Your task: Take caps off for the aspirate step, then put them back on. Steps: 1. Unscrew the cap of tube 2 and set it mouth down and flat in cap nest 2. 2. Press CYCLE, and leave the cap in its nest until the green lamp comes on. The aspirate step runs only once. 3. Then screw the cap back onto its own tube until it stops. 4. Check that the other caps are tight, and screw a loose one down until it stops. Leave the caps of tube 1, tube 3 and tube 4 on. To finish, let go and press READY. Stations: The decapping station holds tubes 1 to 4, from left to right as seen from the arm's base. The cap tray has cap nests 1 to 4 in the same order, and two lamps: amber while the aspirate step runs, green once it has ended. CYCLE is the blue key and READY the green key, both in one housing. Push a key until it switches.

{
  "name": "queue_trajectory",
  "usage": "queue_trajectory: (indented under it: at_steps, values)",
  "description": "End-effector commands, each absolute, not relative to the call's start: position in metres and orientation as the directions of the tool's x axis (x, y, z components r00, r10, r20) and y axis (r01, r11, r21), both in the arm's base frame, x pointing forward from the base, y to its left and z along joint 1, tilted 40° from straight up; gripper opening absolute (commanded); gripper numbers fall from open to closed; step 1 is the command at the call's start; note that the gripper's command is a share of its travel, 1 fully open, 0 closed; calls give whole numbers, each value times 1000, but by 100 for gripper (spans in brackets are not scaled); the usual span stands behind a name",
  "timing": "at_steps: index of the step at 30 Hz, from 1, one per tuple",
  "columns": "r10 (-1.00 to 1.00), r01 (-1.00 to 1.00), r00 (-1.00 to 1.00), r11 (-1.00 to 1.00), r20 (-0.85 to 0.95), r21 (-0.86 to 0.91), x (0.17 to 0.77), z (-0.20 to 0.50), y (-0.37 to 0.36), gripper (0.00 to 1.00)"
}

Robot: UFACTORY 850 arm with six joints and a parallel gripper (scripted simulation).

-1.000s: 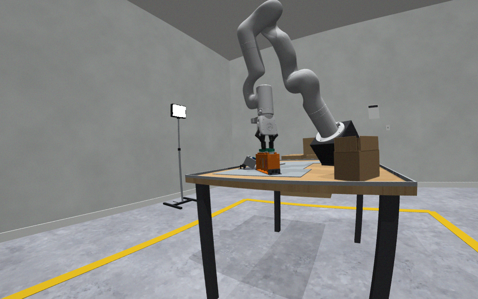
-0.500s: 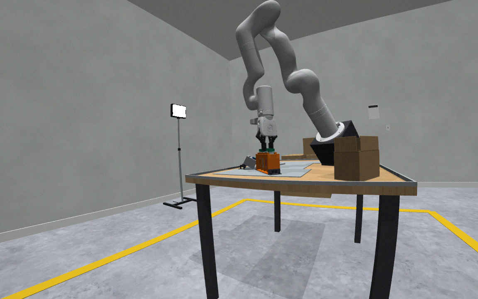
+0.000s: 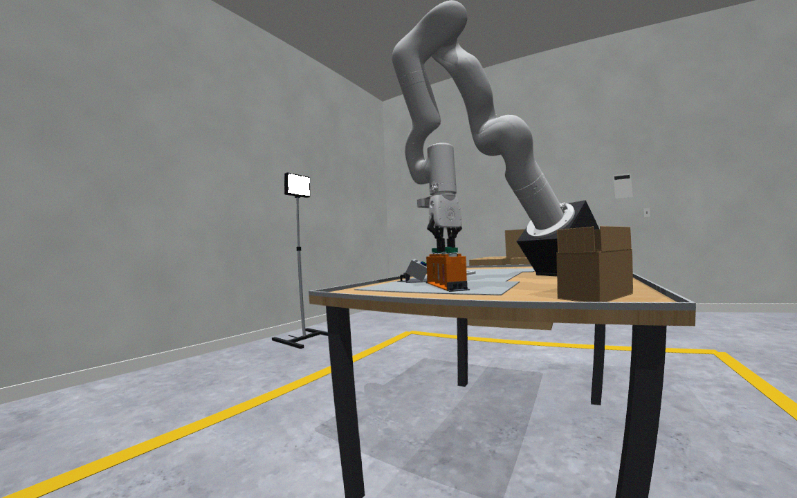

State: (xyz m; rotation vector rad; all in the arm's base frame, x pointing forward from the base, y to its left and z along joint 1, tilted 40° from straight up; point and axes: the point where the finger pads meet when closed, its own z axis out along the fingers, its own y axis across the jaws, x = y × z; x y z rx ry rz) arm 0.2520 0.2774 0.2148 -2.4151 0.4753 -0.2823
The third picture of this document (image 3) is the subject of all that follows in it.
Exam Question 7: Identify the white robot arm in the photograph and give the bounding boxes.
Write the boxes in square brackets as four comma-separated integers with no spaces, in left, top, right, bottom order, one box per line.
[392,0,575,238]

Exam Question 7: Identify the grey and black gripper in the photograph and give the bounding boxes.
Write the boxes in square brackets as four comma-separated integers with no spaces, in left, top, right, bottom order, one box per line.
[427,193,462,252]

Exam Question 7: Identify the brown cardboard box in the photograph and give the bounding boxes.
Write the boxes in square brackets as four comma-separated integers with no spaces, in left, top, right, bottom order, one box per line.
[556,226,633,302]

